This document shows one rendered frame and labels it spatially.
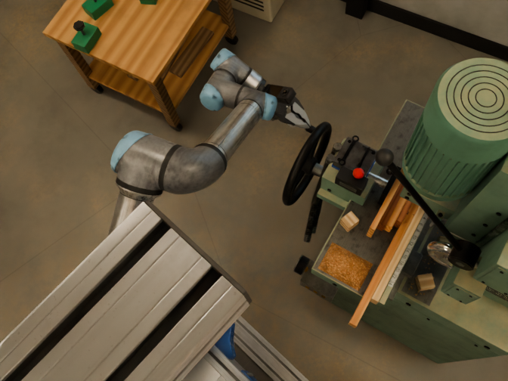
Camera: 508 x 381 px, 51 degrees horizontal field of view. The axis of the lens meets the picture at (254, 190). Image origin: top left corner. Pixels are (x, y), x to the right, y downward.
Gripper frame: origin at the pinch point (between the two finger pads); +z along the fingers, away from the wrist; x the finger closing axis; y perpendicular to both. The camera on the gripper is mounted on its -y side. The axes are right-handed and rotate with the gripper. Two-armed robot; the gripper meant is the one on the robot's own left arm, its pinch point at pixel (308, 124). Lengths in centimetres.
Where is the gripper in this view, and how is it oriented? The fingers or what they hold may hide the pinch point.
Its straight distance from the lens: 169.4
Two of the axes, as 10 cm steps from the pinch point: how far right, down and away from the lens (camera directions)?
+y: -3.6, 0.7, 9.3
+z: 7.8, 5.6, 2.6
